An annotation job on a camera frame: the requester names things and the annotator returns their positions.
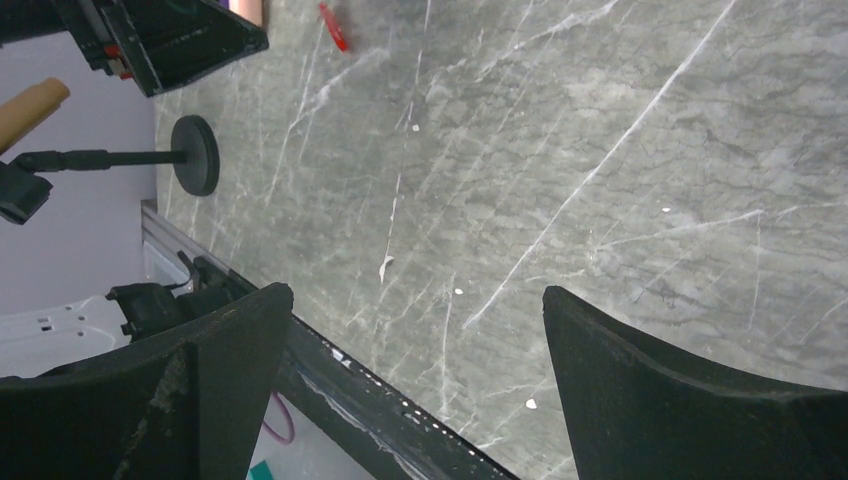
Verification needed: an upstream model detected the black round stand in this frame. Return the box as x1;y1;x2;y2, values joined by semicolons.
1;115;221;225

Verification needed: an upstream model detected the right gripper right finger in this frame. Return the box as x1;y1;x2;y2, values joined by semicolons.
543;286;847;479

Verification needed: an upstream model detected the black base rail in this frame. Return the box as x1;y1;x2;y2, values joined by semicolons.
192;254;521;480

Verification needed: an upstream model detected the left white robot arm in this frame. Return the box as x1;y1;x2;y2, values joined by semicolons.
1;1;268;378

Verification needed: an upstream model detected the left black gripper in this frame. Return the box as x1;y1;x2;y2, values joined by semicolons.
51;1;269;97

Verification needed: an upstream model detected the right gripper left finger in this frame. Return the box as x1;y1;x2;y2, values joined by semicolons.
1;283;294;479

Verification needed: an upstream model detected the red key tag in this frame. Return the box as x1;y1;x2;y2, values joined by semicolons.
318;2;349;52

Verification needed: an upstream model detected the brass round object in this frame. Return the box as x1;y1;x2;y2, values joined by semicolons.
1;77;70;153

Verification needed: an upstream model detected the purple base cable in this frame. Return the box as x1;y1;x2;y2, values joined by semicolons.
261;390;297;446

